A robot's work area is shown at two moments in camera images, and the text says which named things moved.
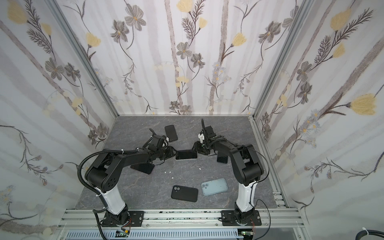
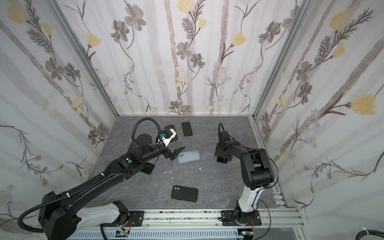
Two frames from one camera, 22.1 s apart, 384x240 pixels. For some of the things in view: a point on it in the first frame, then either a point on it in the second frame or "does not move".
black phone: x=171 y=132 does not move
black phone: x=186 y=154 → x=187 y=129
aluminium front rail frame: x=183 y=220 does not move
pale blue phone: x=214 y=186 → x=189 y=156
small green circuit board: x=120 y=234 does not move
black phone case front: x=185 y=193 does not move
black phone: x=146 y=168 does not move
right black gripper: x=202 y=149 → x=220 y=151
